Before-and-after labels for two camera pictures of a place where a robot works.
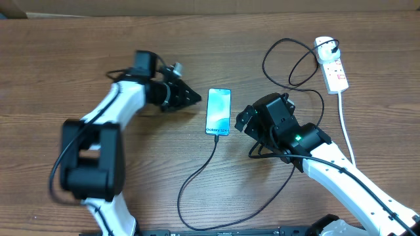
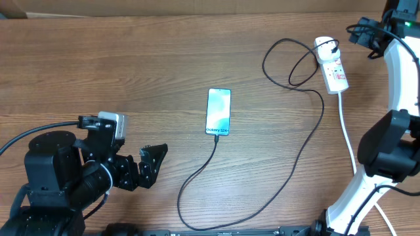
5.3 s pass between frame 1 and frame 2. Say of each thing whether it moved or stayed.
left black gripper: moved
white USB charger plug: stayed
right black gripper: moved
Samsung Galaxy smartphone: stayed
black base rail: stayed
